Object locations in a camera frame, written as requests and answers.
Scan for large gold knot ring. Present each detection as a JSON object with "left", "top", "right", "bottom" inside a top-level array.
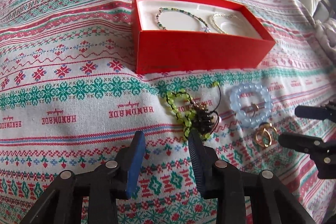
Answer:
[{"left": 253, "top": 122, "right": 279, "bottom": 148}]

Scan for light blue bead bracelet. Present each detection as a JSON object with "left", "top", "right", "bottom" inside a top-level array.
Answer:
[{"left": 229, "top": 82, "right": 274, "bottom": 128}]

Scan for patterned handmade bed cloth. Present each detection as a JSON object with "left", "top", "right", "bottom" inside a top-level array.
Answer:
[{"left": 1, "top": 0, "right": 335, "bottom": 223}]

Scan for white pearl bracelet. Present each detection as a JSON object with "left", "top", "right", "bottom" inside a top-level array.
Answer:
[{"left": 209, "top": 11, "right": 250, "bottom": 35}]

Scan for black hair claw clip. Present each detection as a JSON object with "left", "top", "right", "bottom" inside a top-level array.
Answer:
[{"left": 193, "top": 105, "right": 220, "bottom": 138}]

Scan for red open jewelry box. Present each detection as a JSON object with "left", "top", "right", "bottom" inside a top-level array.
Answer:
[{"left": 131, "top": 0, "right": 276, "bottom": 75}]

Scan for green bead bracelet black cord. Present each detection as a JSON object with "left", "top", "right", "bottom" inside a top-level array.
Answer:
[{"left": 166, "top": 81, "right": 223, "bottom": 142}]

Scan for small seed bead bracelet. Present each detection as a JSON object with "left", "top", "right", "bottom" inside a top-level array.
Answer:
[{"left": 155, "top": 7, "right": 212, "bottom": 33}]

